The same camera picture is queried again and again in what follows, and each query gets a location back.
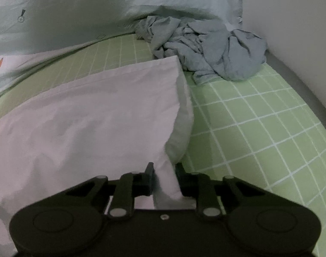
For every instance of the light blue carrot-print quilt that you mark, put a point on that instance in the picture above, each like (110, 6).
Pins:
(33, 32)

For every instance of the green checked bed sheet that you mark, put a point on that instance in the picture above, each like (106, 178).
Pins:
(258, 130)

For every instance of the grey crumpled garment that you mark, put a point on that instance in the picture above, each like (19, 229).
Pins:
(204, 47)

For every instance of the white padded headboard panel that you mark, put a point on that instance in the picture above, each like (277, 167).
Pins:
(295, 31)

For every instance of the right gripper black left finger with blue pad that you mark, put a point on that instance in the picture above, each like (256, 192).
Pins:
(127, 188)

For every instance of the white garment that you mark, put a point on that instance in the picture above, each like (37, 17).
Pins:
(109, 123)

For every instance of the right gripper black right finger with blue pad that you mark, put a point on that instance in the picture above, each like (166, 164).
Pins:
(199, 187)

